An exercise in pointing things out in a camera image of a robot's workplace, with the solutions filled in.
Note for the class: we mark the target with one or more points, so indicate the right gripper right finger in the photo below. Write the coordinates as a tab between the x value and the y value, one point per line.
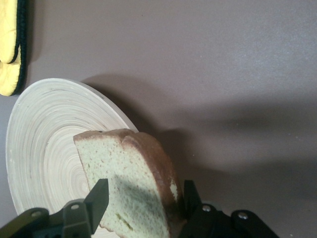
198	218

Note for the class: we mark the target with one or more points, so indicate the round wooden plate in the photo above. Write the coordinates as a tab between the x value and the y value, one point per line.
44	148

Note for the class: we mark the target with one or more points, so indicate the yellow quilted oven mitt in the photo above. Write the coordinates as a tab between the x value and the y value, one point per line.
7	24
7	79

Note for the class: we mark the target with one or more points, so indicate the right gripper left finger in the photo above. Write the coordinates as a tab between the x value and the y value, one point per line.
96	205

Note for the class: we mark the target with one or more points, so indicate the slice of brown bread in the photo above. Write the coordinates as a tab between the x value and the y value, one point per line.
128	173

